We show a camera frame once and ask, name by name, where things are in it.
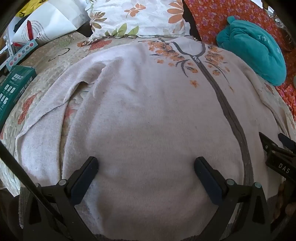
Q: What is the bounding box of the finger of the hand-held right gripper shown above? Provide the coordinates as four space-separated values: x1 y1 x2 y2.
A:
278 133 296 153
258 132 278 152

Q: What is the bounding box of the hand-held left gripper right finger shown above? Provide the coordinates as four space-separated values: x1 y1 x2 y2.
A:
194 156 278 241

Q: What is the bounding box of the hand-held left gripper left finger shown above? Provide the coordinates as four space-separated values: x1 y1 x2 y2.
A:
22 156 100 241

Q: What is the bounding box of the pale pink floral zip sweater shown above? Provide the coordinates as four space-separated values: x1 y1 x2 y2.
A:
15 35 289 241

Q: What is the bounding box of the teal garment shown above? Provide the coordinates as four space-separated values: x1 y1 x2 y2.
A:
216 16 287 86

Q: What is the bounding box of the green cardboard box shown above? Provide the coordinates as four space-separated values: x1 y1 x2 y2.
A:
0 65 37 130

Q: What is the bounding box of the orange flower-print cloth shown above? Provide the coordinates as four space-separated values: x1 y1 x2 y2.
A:
184 0 296 115

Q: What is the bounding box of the light blue dotted packaging strip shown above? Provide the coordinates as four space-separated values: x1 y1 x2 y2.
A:
5 38 39 70

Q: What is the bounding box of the white paper bag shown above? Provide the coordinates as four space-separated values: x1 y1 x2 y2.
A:
11 0 89 45

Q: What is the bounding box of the white floral pillow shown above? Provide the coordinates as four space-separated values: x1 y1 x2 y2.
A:
84 0 191 44

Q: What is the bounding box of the yellow plastic bag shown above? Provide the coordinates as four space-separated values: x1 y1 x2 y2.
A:
17 0 50 18

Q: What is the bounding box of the black strap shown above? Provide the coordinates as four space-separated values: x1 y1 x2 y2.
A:
0 141 64 223

